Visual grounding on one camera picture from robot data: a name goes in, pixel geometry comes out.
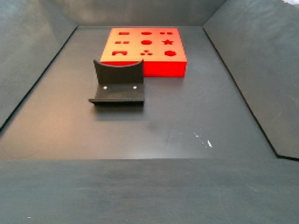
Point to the red shape-sorter block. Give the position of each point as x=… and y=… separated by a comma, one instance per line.
x=158, y=46

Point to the black curved holder stand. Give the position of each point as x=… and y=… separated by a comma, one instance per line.
x=120, y=84

